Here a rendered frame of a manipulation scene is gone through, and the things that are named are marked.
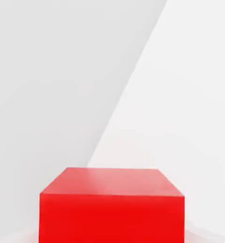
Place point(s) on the small red cube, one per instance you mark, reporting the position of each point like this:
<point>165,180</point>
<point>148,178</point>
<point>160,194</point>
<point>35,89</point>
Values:
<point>111,218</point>

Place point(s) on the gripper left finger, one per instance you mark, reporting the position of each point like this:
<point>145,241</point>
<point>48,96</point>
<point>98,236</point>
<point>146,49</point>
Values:
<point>31,238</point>

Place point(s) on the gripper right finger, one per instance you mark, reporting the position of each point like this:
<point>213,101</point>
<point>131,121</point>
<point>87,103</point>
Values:
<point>192,237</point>

